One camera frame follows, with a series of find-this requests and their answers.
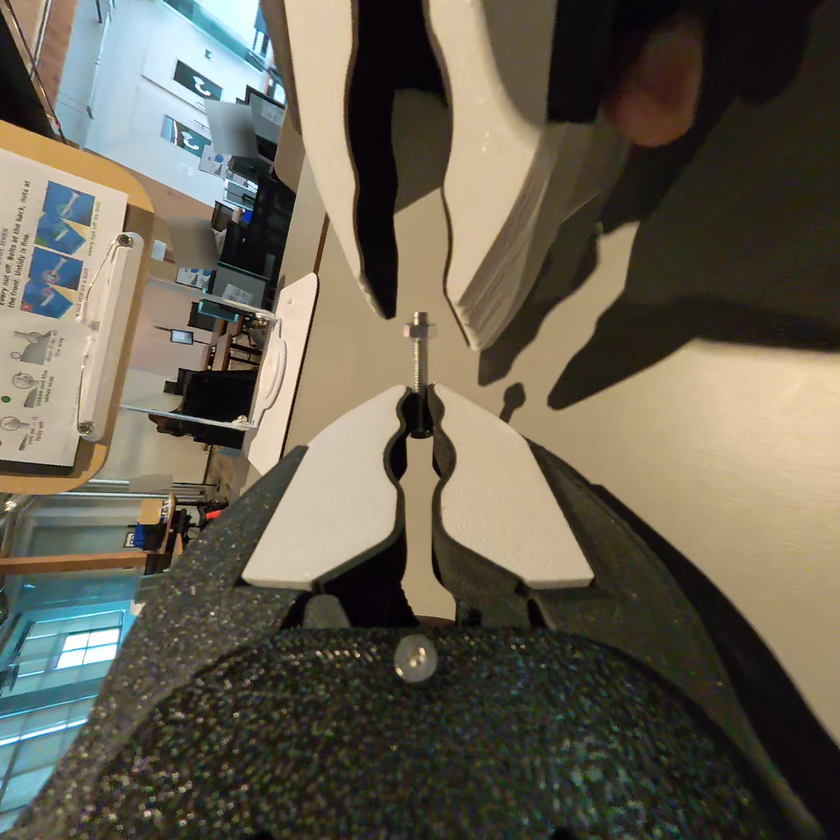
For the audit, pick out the wooden clipboard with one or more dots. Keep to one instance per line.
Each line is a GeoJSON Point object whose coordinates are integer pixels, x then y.
{"type": "Point", "coordinates": [65, 157]}

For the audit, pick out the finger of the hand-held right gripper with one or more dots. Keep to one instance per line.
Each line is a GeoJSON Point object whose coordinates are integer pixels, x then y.
{"type": "Point", "coordinates": [321, 98]}
{"type": "Point", "coordinates": [492, 164]}

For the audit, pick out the silver bolt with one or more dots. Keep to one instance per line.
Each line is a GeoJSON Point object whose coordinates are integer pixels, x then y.
{"type": "Point", "coordinates": [420, 361]}

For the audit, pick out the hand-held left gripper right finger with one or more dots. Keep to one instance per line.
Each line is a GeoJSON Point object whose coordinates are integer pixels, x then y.
{"type": "Point", "coordinates": [512, 512]}

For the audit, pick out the white clip bar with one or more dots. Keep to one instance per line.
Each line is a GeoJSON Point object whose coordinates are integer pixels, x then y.
{"type": "Point", "coordinates": [115, 315]}

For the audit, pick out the white base board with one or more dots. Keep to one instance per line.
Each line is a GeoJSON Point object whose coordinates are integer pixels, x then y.
{"type": "Point", "coordinates": [298, 315]}

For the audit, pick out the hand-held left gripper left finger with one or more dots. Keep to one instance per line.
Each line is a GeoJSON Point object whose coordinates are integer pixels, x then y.
{"type": "Point", "coordinates": [328, 499]}

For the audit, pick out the person's right hand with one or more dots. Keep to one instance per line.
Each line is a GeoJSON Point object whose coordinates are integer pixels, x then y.
{"type": "Point", "coordinates": [663, 85]}

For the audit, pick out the small tablet screen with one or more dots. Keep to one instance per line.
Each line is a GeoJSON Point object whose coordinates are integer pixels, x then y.
{"type": "Point", "coordinates": [182, 337]}

